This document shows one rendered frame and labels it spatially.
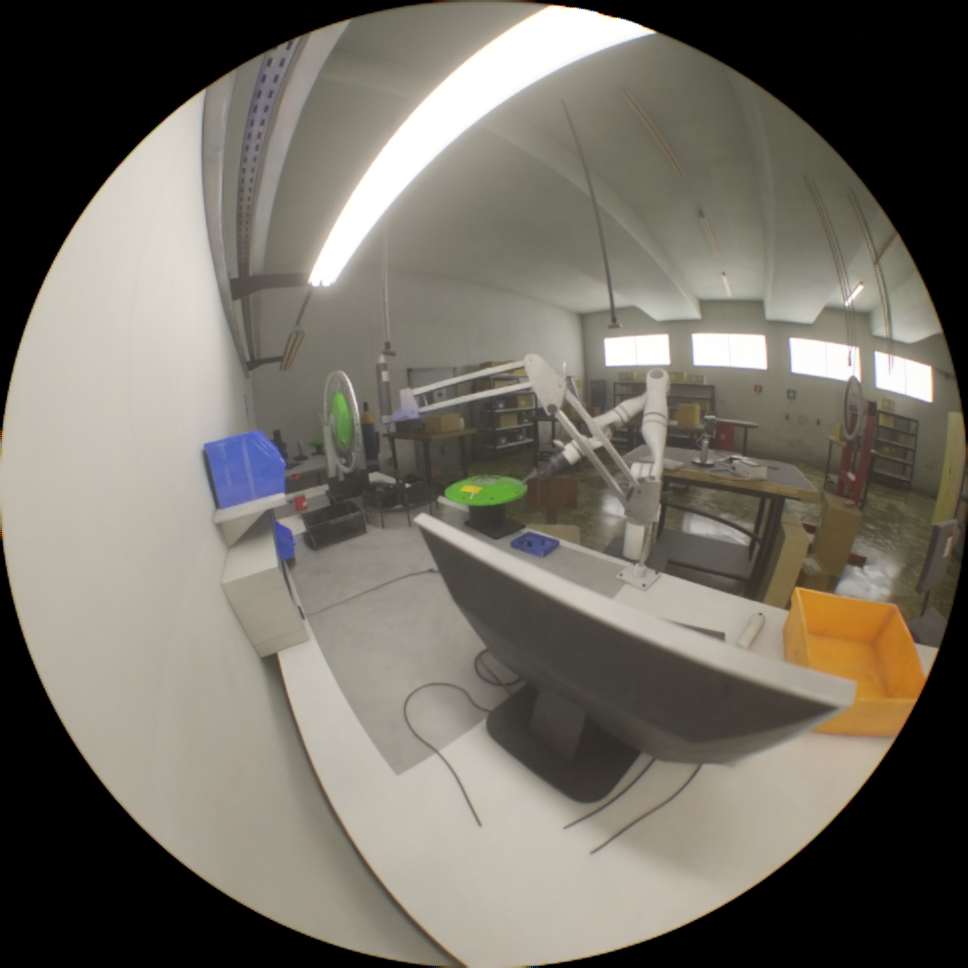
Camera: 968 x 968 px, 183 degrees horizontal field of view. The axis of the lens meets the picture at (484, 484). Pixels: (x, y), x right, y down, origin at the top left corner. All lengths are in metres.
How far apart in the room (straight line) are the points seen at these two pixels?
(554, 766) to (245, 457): 0.88
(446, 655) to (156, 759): 0.54
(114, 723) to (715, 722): 0.40
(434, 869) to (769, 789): 0.47
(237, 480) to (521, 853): 0.90
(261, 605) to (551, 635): 0.60
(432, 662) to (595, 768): 0.37
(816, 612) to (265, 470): 1.36
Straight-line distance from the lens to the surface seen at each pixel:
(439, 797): 0.51
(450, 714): 0.56
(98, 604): 0.30
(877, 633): 1.00
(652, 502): 0.76
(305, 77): 0.92
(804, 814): 0.64
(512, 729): 0.53
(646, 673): 0.24
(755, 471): 1.90
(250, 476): 0.83
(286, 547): 1.11
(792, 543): 2.18
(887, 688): 0.92
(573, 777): 0.50
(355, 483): 1.61
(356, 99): 2.74
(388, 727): 0.57
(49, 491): 0.28
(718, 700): 0.24
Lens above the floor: 1.40
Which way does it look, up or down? 16 degrees down
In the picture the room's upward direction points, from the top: 4 degrees counter-clockwise
